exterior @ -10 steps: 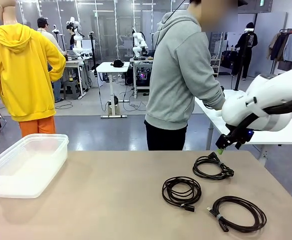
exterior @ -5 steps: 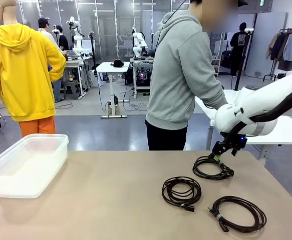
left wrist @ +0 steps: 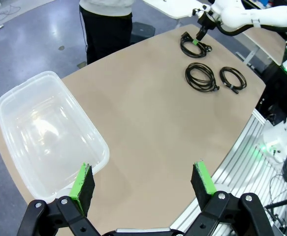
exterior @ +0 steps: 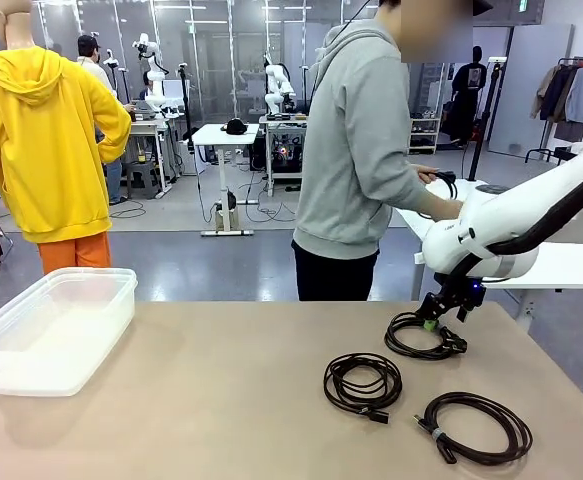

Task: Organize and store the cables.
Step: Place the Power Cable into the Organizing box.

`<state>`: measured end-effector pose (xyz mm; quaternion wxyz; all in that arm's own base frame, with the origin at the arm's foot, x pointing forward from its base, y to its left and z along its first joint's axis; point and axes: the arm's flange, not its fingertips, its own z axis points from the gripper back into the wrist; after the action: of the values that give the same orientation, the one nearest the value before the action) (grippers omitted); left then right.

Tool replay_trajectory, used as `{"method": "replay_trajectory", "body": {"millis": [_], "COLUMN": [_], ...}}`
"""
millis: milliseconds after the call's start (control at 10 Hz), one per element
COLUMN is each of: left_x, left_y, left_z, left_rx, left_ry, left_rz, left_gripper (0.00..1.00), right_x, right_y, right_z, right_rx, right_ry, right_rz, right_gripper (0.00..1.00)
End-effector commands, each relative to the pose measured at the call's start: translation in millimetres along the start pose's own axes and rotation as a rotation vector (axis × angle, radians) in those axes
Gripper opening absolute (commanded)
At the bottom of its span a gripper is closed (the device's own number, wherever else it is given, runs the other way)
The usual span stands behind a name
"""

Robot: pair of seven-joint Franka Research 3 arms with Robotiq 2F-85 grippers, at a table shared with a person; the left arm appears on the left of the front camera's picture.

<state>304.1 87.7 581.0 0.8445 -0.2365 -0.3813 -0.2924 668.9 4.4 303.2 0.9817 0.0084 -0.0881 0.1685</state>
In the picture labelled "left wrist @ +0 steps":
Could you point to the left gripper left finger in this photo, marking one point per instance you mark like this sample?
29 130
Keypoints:
80 189

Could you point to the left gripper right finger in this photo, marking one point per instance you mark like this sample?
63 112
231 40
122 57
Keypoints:
204 186

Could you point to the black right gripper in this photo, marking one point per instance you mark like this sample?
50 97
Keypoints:
207 21

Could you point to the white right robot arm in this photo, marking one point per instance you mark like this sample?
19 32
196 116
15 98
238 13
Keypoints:
236 14

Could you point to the white side table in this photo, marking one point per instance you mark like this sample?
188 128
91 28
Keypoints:
168 7

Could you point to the brown side table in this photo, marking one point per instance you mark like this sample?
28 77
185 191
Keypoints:
266 41

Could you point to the clear plastic storage bin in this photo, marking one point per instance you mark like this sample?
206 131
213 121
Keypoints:
42 132

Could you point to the black computer cabinet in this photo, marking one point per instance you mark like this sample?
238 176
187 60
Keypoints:
276 86

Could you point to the person in grey sweater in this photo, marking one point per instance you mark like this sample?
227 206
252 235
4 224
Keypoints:
106 29

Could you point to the aluminium rail frame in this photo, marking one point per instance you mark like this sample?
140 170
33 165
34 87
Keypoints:
244 157

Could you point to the black floor base plate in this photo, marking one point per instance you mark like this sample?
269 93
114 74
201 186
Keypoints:
143 32

